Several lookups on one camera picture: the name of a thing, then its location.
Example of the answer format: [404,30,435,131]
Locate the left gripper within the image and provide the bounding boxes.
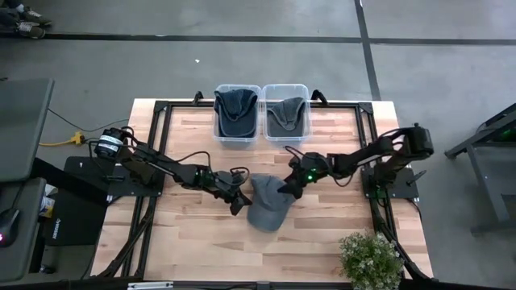
[209,168,254,217]

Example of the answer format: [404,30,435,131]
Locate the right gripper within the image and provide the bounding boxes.
[277,152,332,201]

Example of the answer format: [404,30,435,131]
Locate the slate gray baseball cap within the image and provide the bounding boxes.
[247,173,298,234]

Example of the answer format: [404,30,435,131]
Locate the light gray baseball cap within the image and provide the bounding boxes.
[267,96,310,139]

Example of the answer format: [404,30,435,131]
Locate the dark navy baseball cap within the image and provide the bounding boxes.
[214,89,260,139]

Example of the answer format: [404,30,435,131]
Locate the clear plastic storage bin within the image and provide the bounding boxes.
[212,83,263,146]
[261,83,312,144]

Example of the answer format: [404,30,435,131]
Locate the potted green plant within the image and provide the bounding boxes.
[338,230,406,290]

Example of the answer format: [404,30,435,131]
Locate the black box with logo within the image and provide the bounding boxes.
[44,188,109,247]

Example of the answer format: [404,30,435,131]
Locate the gray metal stand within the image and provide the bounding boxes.
[444,102,516,235]

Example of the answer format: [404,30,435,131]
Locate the gray desk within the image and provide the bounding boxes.
[0,176,48,283]
[0,77,56,183]

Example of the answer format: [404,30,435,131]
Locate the black computer mouse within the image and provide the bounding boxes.
[0,208,21,248]

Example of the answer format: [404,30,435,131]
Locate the person's shoe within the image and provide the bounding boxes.
[20,6,53,27]
[15,21,47,40]

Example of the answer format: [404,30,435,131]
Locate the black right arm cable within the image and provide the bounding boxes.
[284,144,310,163]

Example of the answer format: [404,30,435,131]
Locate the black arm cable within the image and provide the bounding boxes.
[284,144,310,163]
[173,150,213,172]

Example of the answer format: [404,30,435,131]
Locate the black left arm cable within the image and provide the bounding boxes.
[173,150,213,172]

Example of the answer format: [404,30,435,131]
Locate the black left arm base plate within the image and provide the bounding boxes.
[64,155,164,198]

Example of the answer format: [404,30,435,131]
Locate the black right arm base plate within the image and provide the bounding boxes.
[360,165,427,201]

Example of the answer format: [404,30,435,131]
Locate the black aluminium table frame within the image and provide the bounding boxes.
[94,89,439,283]

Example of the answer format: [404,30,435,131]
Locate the yellow extension cord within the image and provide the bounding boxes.
[39,131,87,147]

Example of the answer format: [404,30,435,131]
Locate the black power cable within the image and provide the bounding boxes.
[48,107,131,134]

